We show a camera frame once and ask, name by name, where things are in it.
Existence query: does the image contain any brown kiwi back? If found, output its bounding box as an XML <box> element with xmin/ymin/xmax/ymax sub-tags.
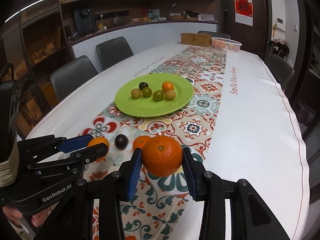
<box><xmin>131</xmin><ymin>89</ymin><xmax>142</xmax><ymax>99</ymax></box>

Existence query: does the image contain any large orange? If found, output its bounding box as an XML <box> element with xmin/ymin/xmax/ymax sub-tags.
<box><xmin>132</xmin><ymin>135</ymin><xmax>151</xmax><ymax>151</ymax></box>
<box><xmin>142</xmin><ymin>135</ymin><xmax>183</xmax><ymax>177</ymax></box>

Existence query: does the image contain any dark plum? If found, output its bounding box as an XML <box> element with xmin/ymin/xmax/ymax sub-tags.
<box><xmin>114</xmin><ymin>134</ymin><xmax>129</xmax><ymax>150</ymax></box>
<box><xmin>139</xmin><ymin>82</ymin><xmax>149</xmax><ymax>90</ymax></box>

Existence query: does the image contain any far left grey chair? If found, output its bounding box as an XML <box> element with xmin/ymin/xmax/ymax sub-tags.
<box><xmin>96</xmin><ymin>37</ymin><xmax>134</xmax><ymax>70</ymax></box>

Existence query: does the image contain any brown kiwi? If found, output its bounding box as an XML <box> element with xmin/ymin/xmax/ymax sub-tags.
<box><xmin>131</xmin><ymin>89</ymin><xmax>142</xmax><ymax>99</ymax></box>
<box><xmin>165</xmin><ymin>90</ymin><xmax>176</xmax><ymax>101</ymax></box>

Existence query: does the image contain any green plate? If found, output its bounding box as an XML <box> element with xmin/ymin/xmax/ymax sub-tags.
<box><xmin>114</xmin><ymin>73</ymin><xmax>194</xmax><ymax>118</ymax></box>

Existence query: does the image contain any red paper door poster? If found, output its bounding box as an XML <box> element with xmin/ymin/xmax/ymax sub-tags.
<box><xmin>234</xmin><ymin>0</ymin><xmax>253</xmax><ymax>27</ymax></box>

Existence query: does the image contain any right grey chair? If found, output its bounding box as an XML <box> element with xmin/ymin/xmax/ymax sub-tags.
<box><xmin>265</xmin><ymin>54</ymin><xmax>295</xmax><ymax>89</ymax></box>

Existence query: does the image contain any person left hand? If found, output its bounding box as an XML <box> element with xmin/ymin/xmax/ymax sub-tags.
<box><xmin>2</xmin><ymin>206</ymin><xmax>50</xmax><ymax>227</ymax></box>

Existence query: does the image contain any electric kettle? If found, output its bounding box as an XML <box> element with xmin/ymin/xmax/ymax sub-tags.
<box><xmin>113</xmin><ymin>15</ymin><xmax>123</xmax><ymax>27</ymax></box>

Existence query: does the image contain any near left grey chair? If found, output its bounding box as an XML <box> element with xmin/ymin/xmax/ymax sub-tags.
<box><xmin>50</xmin><ymin>55</ymin><xmax>98</xmax><ymax>102</ymax></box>

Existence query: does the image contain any brown kiwi front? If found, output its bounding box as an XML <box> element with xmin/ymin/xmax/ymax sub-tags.
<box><xmin>165</xmin><ymin>90</ymin><xmax>176</xmax><ymax>101</ymax></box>

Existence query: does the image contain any dark wooden door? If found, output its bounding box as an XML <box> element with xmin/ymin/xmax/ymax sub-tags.
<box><xmin>220</xmin><ymin>0</ymin><xmax>272</xmax><ymax>60</ymax></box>

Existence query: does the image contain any white wall intercom panel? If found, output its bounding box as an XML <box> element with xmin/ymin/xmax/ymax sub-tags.
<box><xmin>276</xmin><ymin>18</ymin><xmax>286</xmax><ymax>32</ymax></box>

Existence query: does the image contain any white tablecloth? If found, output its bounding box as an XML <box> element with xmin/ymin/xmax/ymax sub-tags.
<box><xmin>28</xmin><ymin>43</ymin><xmax>310</xmax><ymax>239</ymax></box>

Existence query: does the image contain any small orange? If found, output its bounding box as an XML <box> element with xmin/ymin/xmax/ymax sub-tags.
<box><xmin>162</xmin><ymin>81</ymin><xmax>174</xmax><ymax>93</ymax></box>
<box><xmin>87</xmin><ymin>136</ymin><xmax>111</xmax><ymax>163</ymax></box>

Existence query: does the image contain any patterned table runner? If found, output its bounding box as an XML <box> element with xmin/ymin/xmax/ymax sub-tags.
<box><xmin>84</xmin><ymin>46</ymin><xmax>227</xmax><ymax>239</ymax></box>

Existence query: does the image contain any black coffee machine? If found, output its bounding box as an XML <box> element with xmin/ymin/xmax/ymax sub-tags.
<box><xmin>74</xmin><ymin>8</ymin><xmax>97</xmax><ymax>34</ymax></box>

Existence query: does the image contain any plastic basket of fruit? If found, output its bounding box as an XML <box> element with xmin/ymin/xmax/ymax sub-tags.
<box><xmin>212</xmin><ymin>37</ymin><xmax>242</xmax><ymax>53</ymax></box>

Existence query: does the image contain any far end grey chair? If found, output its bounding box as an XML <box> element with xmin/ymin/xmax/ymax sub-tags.
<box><xmin>197</xmin><ymin>31</ymin><xmax>231</xmax><ymax>40</ymax></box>

